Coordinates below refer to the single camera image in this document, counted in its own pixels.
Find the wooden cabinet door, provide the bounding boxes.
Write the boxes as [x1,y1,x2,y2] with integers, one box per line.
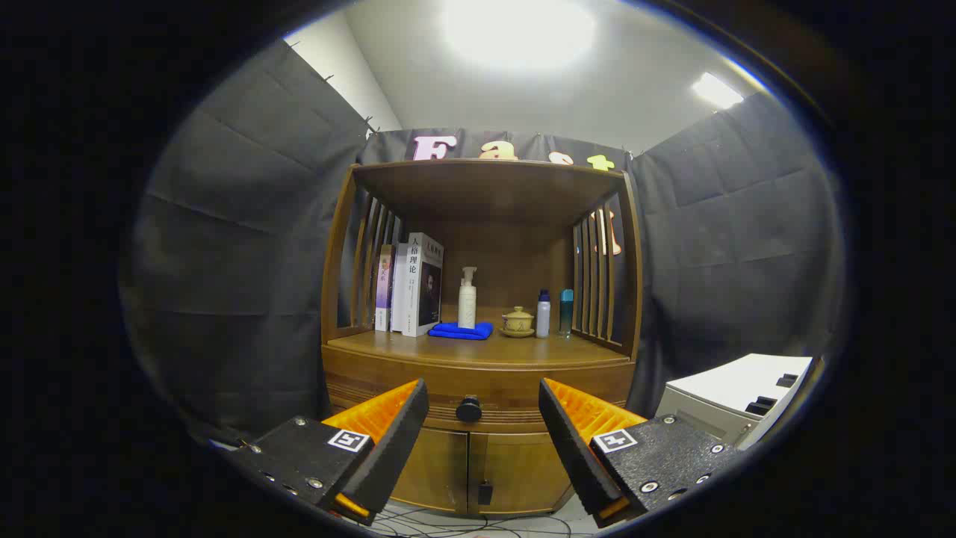
[469,432,576,516]
[388,427,470,515]

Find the purple book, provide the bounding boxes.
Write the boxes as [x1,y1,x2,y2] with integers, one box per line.
[375,244,395,332]

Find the black floor cables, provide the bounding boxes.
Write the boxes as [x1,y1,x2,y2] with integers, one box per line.
[366,504,576,538]

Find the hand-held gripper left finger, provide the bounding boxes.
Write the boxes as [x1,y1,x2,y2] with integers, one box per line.
[224,378,430,526]

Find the wooden drawer with black knob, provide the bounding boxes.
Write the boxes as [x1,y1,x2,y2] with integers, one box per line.
[323,345,636,433]

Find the white grey appliance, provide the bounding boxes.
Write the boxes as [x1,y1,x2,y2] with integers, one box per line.
[655,353,815,451]

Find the thin white book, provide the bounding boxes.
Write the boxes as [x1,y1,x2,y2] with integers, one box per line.
[390,243,410,333]

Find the wooden countertop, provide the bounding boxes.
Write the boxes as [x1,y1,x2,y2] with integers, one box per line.
[329,318,632,368]

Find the white pump bottle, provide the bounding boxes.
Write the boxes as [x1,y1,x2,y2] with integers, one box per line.
[458,267,478,330]

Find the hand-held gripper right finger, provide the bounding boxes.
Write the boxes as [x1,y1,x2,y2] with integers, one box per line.
[538,377,748,528]

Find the rectangular ceiling light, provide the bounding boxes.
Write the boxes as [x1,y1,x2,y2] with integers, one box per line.
[691,72,745,110]

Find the white book with portrait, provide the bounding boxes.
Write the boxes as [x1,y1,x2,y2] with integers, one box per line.
[403,232,445,338]

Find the blue folded cloth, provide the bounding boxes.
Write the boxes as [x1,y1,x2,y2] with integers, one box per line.
[428,321,494,341]

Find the wooden cabinet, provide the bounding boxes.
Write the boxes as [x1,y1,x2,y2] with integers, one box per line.
[321,158,643,518]

